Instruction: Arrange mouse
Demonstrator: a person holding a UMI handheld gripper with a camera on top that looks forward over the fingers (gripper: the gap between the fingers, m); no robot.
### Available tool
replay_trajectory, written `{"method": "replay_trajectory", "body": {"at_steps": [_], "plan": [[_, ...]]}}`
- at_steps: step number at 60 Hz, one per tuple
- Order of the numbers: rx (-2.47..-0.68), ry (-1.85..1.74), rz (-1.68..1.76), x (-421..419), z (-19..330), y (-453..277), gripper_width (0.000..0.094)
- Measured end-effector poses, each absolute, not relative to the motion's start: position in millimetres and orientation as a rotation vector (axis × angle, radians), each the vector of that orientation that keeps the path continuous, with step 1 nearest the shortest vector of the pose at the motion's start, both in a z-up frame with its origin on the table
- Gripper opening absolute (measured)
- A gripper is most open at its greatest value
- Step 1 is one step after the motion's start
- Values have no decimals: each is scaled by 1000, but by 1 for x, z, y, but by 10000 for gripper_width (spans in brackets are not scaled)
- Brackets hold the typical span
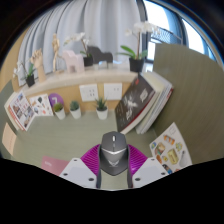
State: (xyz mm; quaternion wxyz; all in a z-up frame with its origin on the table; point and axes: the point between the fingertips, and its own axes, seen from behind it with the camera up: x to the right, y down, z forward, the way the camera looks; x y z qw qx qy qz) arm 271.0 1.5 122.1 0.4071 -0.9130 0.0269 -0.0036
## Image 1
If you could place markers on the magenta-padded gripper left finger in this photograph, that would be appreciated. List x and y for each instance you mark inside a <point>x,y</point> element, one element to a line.
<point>76,170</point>

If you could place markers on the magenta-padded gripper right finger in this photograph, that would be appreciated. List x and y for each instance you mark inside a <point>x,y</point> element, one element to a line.
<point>151,170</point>

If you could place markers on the dark grey computer mouse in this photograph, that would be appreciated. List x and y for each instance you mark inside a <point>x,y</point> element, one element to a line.
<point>114,153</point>

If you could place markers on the large white sticker sheet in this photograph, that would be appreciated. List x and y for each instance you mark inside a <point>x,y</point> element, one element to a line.
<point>171,150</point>

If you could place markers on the small green succulent white pot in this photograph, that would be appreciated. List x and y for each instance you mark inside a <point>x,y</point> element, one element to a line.
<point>76,113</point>

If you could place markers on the small round succulent white pot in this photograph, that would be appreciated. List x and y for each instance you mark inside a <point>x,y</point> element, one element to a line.
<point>60,114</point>

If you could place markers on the spiky succulent white pot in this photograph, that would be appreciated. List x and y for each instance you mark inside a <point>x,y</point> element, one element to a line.
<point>102,114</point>

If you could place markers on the black hardcover book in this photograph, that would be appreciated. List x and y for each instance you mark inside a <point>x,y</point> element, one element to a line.
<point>133,103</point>

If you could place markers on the beige paper card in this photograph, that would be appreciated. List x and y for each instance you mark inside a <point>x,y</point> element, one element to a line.
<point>9,139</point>

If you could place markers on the small white sticker card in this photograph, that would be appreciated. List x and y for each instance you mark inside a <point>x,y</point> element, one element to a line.
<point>40,105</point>

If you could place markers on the purple round sign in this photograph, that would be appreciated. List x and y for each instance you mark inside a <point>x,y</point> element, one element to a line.
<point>56,98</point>

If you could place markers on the red photo cover magazine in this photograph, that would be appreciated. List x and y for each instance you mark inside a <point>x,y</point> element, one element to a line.
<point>21,111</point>

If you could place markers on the large green desk partition panel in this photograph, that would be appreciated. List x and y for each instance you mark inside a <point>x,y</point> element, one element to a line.
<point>196,93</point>

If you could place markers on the small white orchid black pot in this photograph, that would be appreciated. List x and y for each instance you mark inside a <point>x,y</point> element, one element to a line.
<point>30,80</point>

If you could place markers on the small green desk partition panel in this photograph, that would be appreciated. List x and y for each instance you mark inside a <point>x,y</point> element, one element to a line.
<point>2,100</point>

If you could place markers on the large white orchid black pot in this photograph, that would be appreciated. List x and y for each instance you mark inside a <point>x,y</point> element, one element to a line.
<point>136,65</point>

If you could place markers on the pink horse figure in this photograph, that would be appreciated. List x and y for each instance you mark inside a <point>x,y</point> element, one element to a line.
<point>74,62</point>

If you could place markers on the white orchid behind horse figures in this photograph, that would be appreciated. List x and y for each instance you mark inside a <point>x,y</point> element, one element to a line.
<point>88,61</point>

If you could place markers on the wooden hand model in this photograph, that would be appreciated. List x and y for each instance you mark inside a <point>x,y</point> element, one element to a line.
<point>38,61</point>

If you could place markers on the black horse figure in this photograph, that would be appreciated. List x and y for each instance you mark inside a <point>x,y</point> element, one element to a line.
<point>101,56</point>

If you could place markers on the wooden artist mannequin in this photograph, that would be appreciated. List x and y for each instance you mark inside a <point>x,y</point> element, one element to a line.
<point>56,51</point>

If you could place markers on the grey curtain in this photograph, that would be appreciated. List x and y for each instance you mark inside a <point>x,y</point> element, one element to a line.
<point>103,23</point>

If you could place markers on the window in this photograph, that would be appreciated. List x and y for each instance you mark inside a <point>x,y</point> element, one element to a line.
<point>166,20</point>

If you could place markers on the white wall socket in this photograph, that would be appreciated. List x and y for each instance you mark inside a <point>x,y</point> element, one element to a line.
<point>113,91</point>
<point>89,92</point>

